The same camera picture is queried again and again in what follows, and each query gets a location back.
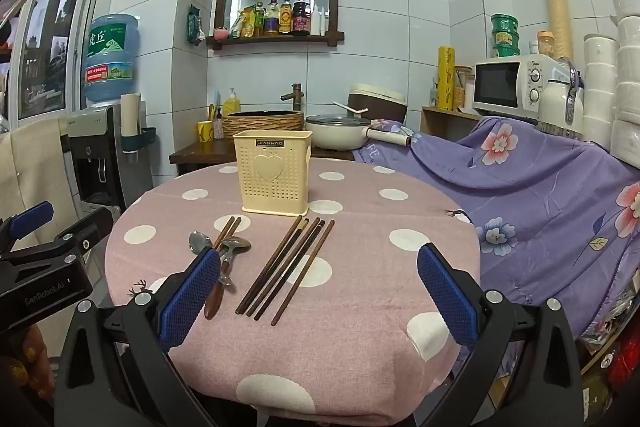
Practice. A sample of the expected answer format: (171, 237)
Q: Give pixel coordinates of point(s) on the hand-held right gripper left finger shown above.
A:
(192, 297)

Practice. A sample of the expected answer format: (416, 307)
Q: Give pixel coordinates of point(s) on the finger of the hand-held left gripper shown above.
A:
(90, 229)
(30, 219)

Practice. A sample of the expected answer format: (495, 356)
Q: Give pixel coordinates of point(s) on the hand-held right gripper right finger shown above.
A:
(445, 297)

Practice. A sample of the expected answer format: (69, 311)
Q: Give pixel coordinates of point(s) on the all steel spoon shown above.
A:
(199, 241)

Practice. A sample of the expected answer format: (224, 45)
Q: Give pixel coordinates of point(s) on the brown wooden chopstick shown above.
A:
(303, 273)
(283, 266)
(234, 228)
(225, 232)
(269, 264)

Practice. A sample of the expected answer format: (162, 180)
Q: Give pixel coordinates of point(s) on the black chopstick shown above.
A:
(290, 270)
(274, 266)

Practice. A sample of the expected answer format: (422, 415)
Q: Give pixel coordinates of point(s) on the cream plastic utensil holder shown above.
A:
(272, 172)

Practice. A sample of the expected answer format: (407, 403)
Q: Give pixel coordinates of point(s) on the beige cloth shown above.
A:
(30, 177)

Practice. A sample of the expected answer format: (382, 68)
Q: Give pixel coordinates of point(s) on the grey water dispenser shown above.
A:
(95, 167)

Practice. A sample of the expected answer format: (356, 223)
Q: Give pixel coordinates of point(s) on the pink polka dot tablecloth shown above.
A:
(350, 307)

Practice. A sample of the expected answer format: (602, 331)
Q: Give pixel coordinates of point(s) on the paper cup dispenser tube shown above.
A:
(131, 117)

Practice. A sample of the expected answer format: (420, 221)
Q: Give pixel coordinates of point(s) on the purple floral cloth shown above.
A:
(525, 207)

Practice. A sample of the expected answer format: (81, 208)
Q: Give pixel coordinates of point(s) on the dark wooden cabinet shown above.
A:
(205, 154)

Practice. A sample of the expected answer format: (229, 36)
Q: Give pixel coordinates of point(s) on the yellow mug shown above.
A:
(205, 132)

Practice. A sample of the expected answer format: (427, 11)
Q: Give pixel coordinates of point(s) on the small patterned bottle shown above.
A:
(218, 127)

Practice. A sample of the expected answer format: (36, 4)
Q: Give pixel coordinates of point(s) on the white lint roller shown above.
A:
(390, 137)

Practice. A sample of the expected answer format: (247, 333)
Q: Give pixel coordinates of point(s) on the blue water jug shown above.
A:
(111, 57)

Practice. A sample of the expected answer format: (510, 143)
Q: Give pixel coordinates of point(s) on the light wooden shelf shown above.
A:
(445, 122)

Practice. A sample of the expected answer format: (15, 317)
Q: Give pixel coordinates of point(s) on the blue toothbrush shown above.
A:
(216, 104)

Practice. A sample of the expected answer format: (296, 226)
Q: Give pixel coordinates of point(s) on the framed glass window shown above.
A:
(55, 42)

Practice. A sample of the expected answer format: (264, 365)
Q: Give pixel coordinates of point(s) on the wicker wash basin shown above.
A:
(262, 124)

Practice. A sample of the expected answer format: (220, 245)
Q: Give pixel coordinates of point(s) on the yellow soap pump bottle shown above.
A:
(231, 104)

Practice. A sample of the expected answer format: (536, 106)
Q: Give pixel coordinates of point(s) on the red bag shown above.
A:
(625, 367)

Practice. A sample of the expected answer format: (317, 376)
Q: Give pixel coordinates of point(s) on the white electric pot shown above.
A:
(330, 134)

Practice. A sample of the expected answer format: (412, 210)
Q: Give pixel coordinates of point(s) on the small clear bottle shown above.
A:
(433, 94)

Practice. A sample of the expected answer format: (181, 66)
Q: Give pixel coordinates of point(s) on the glass grain jar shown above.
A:
(462, 89)

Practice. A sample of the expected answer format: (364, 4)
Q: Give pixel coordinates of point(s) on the white ladle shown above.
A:
(350, 108)

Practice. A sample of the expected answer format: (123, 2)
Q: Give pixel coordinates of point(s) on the white microwave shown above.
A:
(500, 87)

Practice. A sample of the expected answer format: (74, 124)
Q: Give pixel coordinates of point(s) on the yellow wrap roll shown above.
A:
(446, 79)

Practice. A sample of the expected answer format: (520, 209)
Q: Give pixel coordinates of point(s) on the white kettle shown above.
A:
(557, 107)

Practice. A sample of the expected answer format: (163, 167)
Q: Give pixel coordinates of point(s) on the brass faucet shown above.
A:
(296, 96)

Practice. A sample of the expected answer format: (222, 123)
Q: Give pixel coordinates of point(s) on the green hanging packet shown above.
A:
(195, 24)

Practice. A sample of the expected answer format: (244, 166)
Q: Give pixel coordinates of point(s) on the pink bowl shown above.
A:
(221, 34)

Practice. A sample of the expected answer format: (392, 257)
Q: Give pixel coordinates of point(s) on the yellow sauce packet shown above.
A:
(247, 23)

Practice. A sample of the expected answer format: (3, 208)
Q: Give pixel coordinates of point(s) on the white lid jar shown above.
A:
(534, 48)

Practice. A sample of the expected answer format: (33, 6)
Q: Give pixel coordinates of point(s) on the green bottle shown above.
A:
(259, 21)

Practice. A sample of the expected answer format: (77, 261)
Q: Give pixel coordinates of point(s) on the orange lid jar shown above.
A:
(546, 44)

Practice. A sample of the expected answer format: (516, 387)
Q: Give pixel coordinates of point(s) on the oil bottle purple label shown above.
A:
(271, 19)

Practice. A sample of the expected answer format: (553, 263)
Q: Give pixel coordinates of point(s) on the stacks of white paper bowls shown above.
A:
(625, 82)

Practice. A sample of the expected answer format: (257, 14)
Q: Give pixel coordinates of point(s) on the amber oil bottle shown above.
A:
(285, 19)

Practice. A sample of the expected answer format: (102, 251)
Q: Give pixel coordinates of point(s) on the dark soy sauce bottle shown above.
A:
(300, 17)

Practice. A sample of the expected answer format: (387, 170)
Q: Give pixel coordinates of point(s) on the white squeeze bottle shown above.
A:
(316, 22)
(324, 22)

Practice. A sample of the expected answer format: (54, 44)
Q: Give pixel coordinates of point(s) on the tall beige paper cup stack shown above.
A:
(556, 7)

